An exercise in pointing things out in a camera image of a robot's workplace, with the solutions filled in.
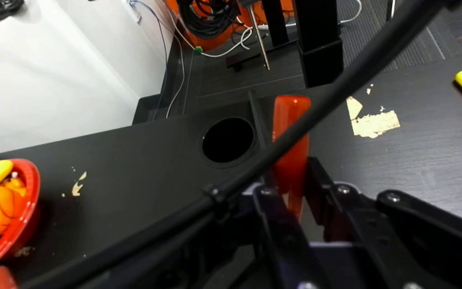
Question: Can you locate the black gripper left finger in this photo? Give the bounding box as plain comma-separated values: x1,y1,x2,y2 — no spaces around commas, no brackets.
209,183,318,289

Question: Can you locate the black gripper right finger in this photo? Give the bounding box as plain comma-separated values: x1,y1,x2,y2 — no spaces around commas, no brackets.
303,157,462,289

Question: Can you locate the longest red T-handle wrench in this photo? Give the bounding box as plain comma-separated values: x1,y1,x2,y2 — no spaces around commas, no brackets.
247,88,314,221

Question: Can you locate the torn paper scrap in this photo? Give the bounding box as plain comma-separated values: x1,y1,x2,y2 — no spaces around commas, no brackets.
345,94,403,141

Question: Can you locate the orange plastic container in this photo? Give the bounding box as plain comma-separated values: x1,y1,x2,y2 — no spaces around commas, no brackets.
162,0,298,53

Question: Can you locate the red plastic bowl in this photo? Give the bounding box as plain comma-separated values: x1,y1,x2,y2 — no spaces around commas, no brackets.
0,157,43,279

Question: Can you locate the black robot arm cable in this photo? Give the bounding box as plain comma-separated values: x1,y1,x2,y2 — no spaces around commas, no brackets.
21,0,460,289

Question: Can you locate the black table post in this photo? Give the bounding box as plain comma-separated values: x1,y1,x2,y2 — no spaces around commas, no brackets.
294,0,346,89
260,0,292,48

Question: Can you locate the thin white cable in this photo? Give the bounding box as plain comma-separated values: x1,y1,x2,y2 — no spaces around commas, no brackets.
164,28,191,120

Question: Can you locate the white cable with green plug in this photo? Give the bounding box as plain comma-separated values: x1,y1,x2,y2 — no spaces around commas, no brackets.
192,24,257,61

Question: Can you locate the black cable coil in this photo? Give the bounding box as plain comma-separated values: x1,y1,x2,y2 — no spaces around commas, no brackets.
175,0,244,40

